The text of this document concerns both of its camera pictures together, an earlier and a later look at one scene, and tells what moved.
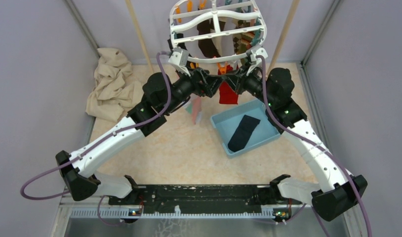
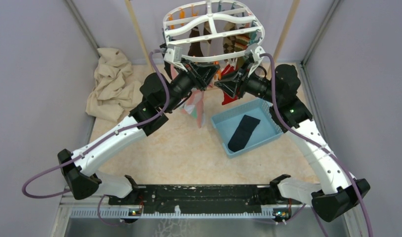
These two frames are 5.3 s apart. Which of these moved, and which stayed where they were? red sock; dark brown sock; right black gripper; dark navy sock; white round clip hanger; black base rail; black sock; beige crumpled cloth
Moved: black sock; dark brown sock; red sock
Stayed: dark navy sock; beige crumpled cloth; black base rail; right black gripper; white round clip hanger
